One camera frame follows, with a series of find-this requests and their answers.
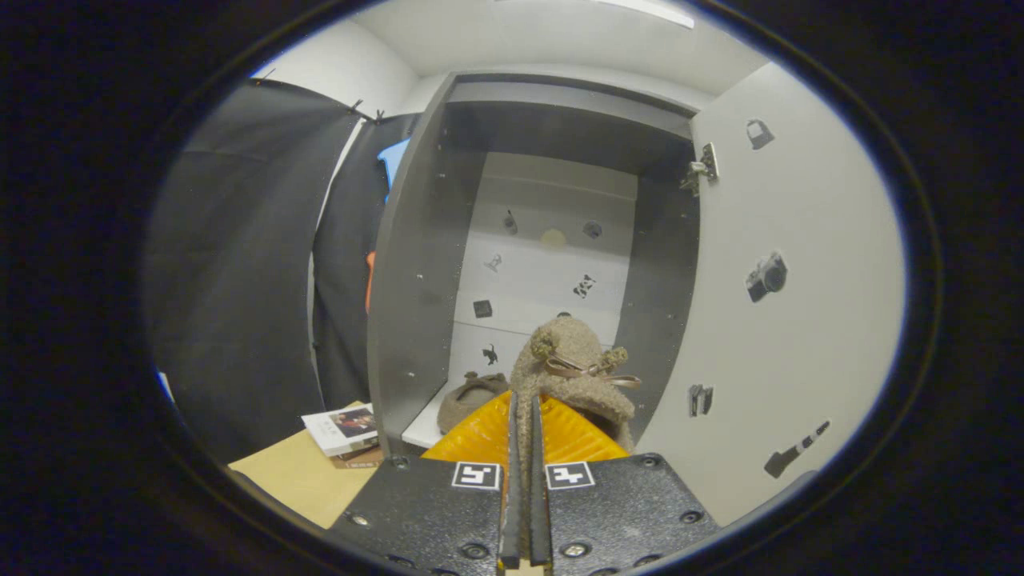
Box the black backdrop cloth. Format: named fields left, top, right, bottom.
left=148, top=80, right=421, bottom=465

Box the grey shoe cabinet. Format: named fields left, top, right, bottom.
left=366, top=72, right=721, bottom=458

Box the brown fuzzy slipper shoe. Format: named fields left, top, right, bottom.
left=510, top=316, right=642, bottom=481
left=436, top=371, right=511, bottom=435

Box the stack of books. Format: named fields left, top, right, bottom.
left=302, top=402, right=385, bottom=470

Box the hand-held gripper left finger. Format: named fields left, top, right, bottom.
left=328, top=390, right=522, bottom=574

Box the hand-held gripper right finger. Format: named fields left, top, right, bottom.
left=530, top=392, right=721, bottom=574

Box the metal door hinge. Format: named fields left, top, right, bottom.
left=680, top=142, right=719, bottom=197

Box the beige shoe cabinet door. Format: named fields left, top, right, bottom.
left=632, top=62, right=909, bottom=529

